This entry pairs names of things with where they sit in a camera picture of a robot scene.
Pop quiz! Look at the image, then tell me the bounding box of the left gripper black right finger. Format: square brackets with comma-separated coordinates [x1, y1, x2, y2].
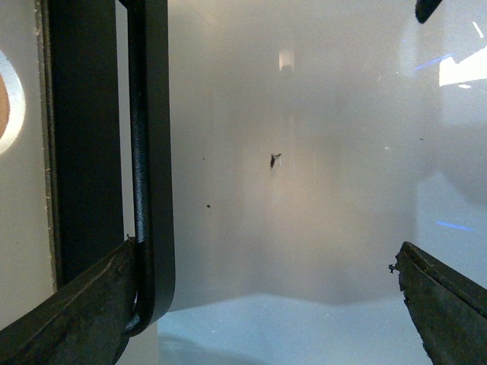
[390, 241, 486, 364]

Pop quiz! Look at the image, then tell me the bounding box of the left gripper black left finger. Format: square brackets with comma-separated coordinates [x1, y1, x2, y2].
[1, 239, 135, 364]

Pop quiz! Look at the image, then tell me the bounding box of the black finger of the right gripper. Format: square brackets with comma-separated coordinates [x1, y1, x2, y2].
[415, 0, 442, 24]

